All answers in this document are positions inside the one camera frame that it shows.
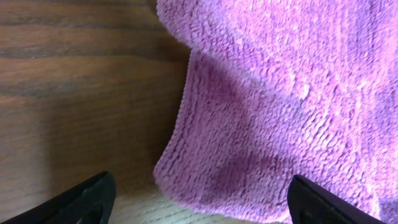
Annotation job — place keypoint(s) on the purple microfiber cloth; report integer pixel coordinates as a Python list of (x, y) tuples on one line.
[(276, 88)]

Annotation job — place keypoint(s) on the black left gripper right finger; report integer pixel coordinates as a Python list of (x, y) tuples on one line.
[(310, 203)]

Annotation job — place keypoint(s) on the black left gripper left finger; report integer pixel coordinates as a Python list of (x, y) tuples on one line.
[(90, 202)]

